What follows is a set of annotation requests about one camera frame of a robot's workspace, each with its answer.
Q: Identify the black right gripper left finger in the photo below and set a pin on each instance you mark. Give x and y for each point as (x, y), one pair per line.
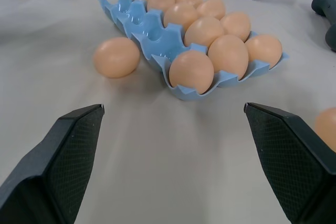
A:
(52, 171)

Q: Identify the dark grey rounded object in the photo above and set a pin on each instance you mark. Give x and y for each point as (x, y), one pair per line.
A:
(324, 3)

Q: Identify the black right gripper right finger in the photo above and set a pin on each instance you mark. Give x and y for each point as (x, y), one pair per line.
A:
(291, 161)

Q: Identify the blue plastic egg tray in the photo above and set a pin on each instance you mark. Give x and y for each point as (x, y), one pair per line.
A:
(155, 40)

